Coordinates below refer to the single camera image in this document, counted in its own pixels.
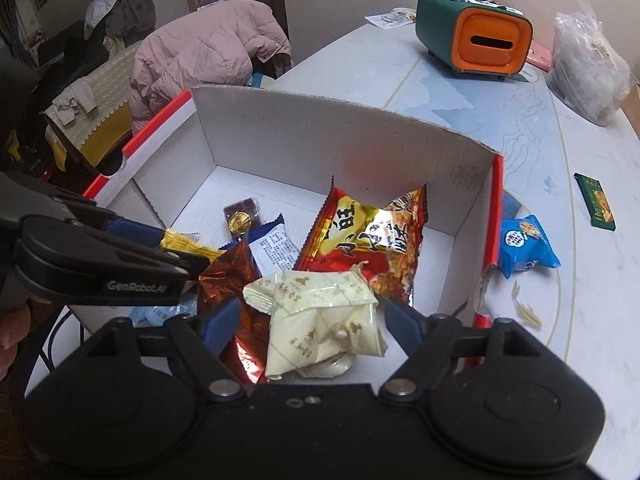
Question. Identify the blue cookie snack packet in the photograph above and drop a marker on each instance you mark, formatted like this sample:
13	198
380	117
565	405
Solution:
524	245

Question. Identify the pink puffer jacket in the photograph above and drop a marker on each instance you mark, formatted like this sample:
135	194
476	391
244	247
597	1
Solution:
222	44

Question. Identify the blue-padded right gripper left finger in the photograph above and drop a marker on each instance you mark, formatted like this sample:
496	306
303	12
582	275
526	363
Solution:
197	343

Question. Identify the red foil snack packet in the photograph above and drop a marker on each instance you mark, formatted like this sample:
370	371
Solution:
235	333

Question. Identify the person's left hand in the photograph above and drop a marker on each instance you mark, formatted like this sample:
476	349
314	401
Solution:
17	325

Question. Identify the red white cardboard box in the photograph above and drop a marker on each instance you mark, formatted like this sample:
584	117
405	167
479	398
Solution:
214	146

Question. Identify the brown gold chocolate candy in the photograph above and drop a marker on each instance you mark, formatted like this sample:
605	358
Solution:
242	216

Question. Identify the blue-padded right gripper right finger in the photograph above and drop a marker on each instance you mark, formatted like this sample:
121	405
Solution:
428	342

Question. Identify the red yellow rice cracker bag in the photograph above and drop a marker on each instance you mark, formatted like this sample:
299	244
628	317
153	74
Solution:
384	242

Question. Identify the clear plastic bag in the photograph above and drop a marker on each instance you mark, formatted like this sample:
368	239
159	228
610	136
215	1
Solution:
586	72

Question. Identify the orange green tissue box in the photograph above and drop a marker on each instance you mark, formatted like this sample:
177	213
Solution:
474	36

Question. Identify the white blue snack packet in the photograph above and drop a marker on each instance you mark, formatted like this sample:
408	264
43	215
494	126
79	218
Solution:
270	246

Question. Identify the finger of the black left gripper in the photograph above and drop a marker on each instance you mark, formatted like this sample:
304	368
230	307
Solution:
82	266

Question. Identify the pink notebook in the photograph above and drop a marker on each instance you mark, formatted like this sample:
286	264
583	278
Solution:
539	56

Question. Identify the yellow snack packet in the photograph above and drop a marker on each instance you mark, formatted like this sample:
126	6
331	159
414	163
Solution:
179	242

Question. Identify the cream snack packet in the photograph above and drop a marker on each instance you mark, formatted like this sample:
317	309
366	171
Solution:
318	321

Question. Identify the green cracker packet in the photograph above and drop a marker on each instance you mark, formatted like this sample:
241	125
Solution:
600	212

